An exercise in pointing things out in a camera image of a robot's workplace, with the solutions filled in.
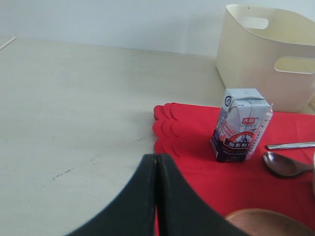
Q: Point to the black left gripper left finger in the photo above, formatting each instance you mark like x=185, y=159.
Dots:
x=132, y=212

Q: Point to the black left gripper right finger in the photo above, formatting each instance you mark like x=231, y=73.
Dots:
x=180, y=211

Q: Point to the small milk carton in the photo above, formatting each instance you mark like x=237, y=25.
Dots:
x=243, y=119

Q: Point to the brown wooden plate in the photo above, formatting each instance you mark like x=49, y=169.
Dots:
x=261, y=222

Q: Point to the red tablecloth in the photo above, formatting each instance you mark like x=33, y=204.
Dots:
x=184, y=131

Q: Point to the dark wooden spoon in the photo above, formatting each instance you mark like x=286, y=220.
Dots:
x=283, y=166

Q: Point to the silver table knife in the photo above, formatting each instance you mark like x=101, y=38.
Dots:
x=290, y=146

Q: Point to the large cream plastic bin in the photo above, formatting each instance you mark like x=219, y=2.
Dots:
x=271, y=50

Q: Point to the thin white stick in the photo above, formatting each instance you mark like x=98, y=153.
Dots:
x=5, y=44

